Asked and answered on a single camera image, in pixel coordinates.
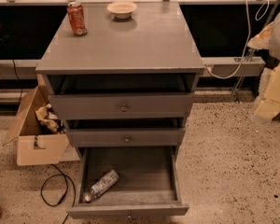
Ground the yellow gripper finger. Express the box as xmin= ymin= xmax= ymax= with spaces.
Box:
xmin=254 ymin=64 xmax=280 ymax=119

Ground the clear plastic water bottle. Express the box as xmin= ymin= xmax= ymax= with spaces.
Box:
xmin=84 ymin=170 xmax=119 ymax=203

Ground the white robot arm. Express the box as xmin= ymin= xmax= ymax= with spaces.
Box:
xmin=248 ymin=12 xmax=280 ymax=119

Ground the grey drawer cabinet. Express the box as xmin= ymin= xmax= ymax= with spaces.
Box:
xmin=35 ymin=1 xmax=205 ymax=156

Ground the grey bottom drawer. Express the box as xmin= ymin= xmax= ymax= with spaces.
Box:
xmin=67 ymin=147 xmax=189 ymax=219

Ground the grey drawer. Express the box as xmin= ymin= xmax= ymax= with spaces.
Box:
xmin=66 ymin=118 xmax=185 ymax=147
xmin=67 ymin=147 xmax=189 ymax=219
xmin=46 ymin=74 xmax=196 ymax=119

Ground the grey middle drawer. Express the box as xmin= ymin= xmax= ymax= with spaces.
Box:
xmin=66 ymin=118 xmax=185 ymax=147

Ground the grey top drawer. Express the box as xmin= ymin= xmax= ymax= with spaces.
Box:
xmin=46 ymin=74 xmax=196 ymax=119

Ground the white ceramic bowl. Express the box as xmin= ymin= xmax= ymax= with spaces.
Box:
xmin=107 ymin=1 xmax=137 ymax=20

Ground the orange soda can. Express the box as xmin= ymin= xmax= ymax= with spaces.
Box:
xmin=67 ymin=1 xmax=88 ymax=35

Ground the crumpled packaging in box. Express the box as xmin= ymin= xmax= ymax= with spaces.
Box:
xmin=35 ymin=104 xmax=63 ymax=133

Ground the open cardboard box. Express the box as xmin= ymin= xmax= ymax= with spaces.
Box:
xmin=5 ymin=75 xmax=69 ymax=166

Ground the white hanging cable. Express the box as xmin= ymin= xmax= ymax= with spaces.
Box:
xmin=204 ymin=0 xmax=271 ymax=80

